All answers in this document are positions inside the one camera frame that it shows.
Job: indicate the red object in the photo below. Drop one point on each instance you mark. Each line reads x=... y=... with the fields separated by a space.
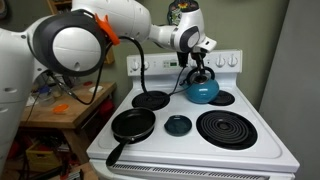
x=106 y=110

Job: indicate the black frying pan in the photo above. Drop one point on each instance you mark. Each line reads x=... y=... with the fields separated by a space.
x=133 y=123

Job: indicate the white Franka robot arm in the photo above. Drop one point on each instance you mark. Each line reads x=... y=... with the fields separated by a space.
x=76 y=43

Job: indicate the blue teapot kettle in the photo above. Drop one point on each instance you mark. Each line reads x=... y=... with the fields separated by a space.
x=201 y=91

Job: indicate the small orange object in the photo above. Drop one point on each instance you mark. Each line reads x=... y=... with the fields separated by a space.
x=60 y=108

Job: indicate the colourful decorative wall plate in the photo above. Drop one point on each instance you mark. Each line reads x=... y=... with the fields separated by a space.
x=173 y=15

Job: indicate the clear plastic container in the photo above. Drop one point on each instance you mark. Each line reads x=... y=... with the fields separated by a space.
x=46 y=93

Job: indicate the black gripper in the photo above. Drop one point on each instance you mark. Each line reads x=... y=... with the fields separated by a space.
x=198 y=56

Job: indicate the white refrigerator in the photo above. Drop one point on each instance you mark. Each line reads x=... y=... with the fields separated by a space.
x=293 y=100

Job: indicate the yellow crate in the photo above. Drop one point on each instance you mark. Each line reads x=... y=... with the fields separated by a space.
x=41 y=156

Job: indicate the wooden table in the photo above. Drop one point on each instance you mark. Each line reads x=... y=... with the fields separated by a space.
x=66 y=116

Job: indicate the small white object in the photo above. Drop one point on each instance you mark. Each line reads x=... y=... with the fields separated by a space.
x=96 y=89

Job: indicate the white electric stove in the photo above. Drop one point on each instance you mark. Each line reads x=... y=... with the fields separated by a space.
x=186 y=150

